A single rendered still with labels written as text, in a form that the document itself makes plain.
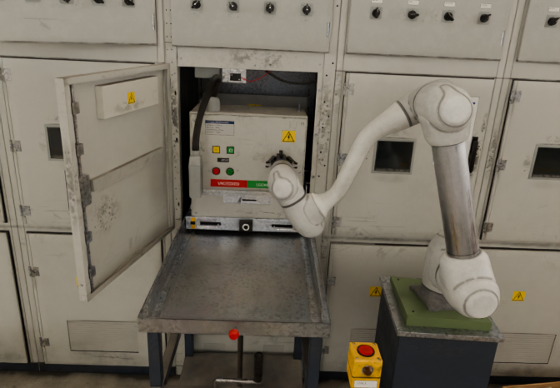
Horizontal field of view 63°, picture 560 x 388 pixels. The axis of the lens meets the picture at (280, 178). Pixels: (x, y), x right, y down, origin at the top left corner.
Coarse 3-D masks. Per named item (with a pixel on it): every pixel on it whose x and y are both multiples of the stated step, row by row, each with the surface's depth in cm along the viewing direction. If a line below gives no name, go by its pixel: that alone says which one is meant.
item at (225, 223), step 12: (192, 216) 201; (204, 216) 202; (216, 216) 202; (192, 228) 203; (204, 228) 203; (216, 228) 203; (228, 228) 203; (252, 228) 204; (264, 228) 204; (288, 228) 204
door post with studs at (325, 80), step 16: (336, 0) 178; (336, 16) 180; (336, 32) 182; (336, 48) 184; (320, 80) 188; (320, 96) 191; (320, 112) 193; (320, 128) 195; (320, 144) 197; (320, 160) 199; (320, 176) 202; (320, 192) 204; (320, 240) 212
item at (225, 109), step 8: (192, 112) 188; (208, 112) 188; (216, 112) 188; (224, 112) 188; (232, 112) 189; (240, 112) 192; (248, 112) 192; (256, 112) 193; (264, 112) 194; (272, 112) 195; (280, 112) 196; (288, 112) 196; (296, 112) 197; (304, 112) 198; (304, 160) 195; (248, 200) 202
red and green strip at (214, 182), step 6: (216, 180) 197; (222, 180) 197; (228, 180) 197; (234, 180) 197; (240, 180) 197; (246, 180) 197; (216, 186) 198; (222, 186) 198; (228, 186) 198; (234, 186) 198; (240, 186) 198; (246, 186) 198; (252, 186) 198; (258, 186) 198; (264, 186) 198
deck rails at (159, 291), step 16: (176, 240) 185; (304, 240) 201; (176, 256) 182; (304, 256) 187; (160, 272) 159; (176, 272) 171; (304, 272) 175; (160, 288) 160; (160, 304) 151; (320, 304) 148; (320, 320) 146
